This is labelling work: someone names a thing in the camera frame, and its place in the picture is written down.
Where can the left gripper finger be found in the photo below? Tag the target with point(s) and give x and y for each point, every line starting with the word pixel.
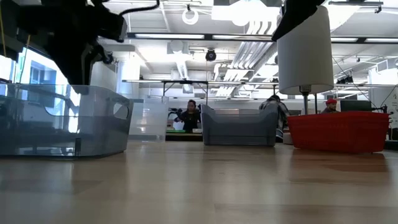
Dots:
pixel 77 68

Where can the smoke gray plastic basket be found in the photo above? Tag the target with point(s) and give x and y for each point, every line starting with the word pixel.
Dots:
pixel 99 140
pixel 239 130

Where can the clear plastic basket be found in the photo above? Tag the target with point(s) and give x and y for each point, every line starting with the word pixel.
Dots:
pixel 149 124
pixel 161 105

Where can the red mesh plastic basket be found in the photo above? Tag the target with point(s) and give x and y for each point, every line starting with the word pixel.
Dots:
pixel 339 133

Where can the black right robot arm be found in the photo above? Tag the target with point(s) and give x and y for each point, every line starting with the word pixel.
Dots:
pixel 295 15

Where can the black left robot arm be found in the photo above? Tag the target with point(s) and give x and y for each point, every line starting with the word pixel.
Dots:
pixel 18 25

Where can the long ceiling light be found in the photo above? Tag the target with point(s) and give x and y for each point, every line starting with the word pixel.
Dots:
pixel 373 40
pixel 171 36

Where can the person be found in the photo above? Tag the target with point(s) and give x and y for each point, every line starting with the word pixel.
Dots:
pixel 330 109
pixel 190 119
pixel 281 115

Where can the black round ceiling device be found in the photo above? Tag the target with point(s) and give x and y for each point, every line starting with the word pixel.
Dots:
pixel 211 55

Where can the white shade table lamp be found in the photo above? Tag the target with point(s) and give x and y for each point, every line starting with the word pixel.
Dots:
pixel 304 56

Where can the red cap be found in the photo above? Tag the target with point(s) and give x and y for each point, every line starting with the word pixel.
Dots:
pixel 331 101

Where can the black computer monitor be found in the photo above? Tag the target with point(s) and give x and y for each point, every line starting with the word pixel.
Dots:
pixel 356 105

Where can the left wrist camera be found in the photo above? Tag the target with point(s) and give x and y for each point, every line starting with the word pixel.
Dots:
pixel 113 28

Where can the black frame table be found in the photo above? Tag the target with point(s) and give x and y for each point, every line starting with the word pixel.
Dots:
pixel 186 81

